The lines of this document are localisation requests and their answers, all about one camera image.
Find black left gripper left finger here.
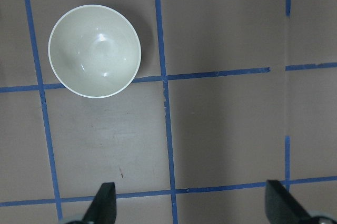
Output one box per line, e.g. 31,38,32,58
81,182,116,224

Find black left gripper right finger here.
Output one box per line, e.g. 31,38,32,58
265,180,316,224

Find white ceramic bowl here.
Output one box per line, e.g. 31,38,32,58
48,5,142,99

